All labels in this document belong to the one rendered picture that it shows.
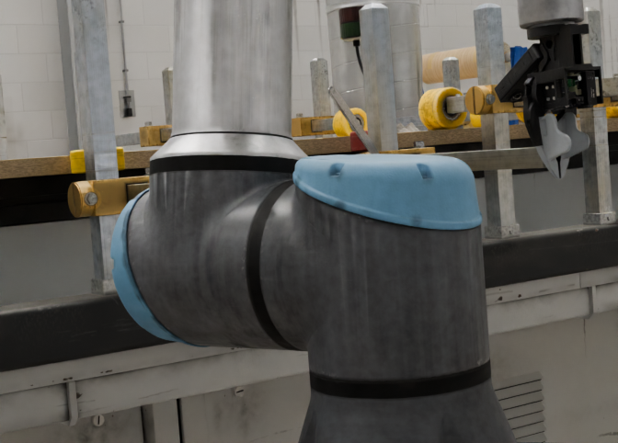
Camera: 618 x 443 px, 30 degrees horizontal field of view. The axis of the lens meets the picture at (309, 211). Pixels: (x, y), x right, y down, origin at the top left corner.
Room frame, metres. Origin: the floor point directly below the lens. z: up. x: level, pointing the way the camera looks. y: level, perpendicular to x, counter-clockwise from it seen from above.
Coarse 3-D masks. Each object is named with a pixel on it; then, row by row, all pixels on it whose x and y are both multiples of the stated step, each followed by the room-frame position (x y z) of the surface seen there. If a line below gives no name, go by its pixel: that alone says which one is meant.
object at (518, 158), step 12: (456, 156) 1.79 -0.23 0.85; (468, 156) 1.77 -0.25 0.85; (480, 156) 1.75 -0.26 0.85; (492, 156) 1.72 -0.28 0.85; (504, 156) 1.70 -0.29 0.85; (516, 156) 1.68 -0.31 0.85; (528, 156) 1.66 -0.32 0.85; (480, 168) 1.75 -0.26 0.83; (492, 168) 1.72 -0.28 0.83; (504, 168) 1.70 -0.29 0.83; (516, 168) 1.68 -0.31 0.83; (528, 168) 1.66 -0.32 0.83
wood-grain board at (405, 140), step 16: (464, 128) 2.20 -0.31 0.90; (480, 128) 2.22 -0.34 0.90; (512, 128) 2.26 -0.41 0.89; (608, 128) 2.41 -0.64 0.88; (304, 144) 1.99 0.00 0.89; (320, 144) 2.01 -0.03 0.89; (336, 144) 2.03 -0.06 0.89; (400, 144) 2.11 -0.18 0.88; (432, 144) 2.15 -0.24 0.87; (0, 160) 1.70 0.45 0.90; (16, 160) 1.71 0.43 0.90; (32, 160) 1.72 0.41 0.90; (48, 160) 1.74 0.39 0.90; (64, 160) 1.75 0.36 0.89; (128, 160) 1.81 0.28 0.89; (144, 160) 1.83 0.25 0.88; (0, 176) 1.70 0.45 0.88; (16, 176) 1.71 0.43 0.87
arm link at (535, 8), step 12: (528, 0) 1.60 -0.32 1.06; (540, 0) 1.59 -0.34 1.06; (552, 0) 1.59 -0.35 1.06; (564, 0) 1.59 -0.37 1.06; (576, 0) 1.60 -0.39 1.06; (528, 12) 1.60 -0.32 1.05; (540, 12) 1.59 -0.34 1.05; (552, 12) 1.59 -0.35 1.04; (564, 12) 1.59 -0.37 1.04; (576, 12) 1.59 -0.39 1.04; (528, 24) 1.61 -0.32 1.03; (540, 24) 1.61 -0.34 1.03; (552, 24) 1.60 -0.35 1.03
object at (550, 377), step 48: (480, 144) 2.29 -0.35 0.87; (528, 144) 2.36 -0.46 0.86; (0, 192) 1.75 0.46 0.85; (48, 192) 1.79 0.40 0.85; (480, 192) 2.28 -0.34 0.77; (528, 192) 2.35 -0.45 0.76; (576, 192) 2.43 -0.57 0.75; (0, 240) 1.75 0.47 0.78; (48, 240) 1.79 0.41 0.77; (0, 288) 1.74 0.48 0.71; (48, 288) 1.79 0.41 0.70; (528, 336) 2.39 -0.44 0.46; (576, 336) 2.46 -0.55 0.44; (288, 384) 2.06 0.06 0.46; (528, 384) 2.38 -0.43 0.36; (576, 384) 2.46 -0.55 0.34; (48, 432) 1.81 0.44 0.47; (96, 432) 1.85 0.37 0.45; (144, 432) 1.91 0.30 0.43; (192, 432) 1.91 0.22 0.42; (240, 432) 2.00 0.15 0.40; (288, 432) 2.05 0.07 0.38; (528, 432) 2.37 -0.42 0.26; (576, 432) 2.46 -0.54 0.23
